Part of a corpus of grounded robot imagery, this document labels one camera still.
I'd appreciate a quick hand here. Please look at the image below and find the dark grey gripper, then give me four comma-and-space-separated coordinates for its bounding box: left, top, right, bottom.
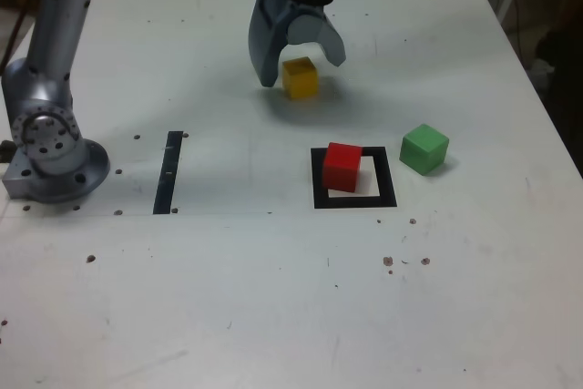
247, 0, 348, 88

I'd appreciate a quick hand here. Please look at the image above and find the yellow cube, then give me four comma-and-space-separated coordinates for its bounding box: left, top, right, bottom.
281, 56, 319, 99

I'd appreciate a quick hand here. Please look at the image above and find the red cube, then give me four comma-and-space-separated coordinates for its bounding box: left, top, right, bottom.
322, 141, 363, 193

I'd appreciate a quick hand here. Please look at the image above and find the green cube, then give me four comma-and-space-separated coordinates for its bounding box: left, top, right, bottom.
399, 123, 450, 177

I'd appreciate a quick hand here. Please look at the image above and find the black tape square outline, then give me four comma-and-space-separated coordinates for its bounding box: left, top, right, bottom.
310, 146, 398, 210

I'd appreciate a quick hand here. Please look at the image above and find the black tape strip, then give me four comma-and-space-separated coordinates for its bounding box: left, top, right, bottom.
152, 130, 184, 215

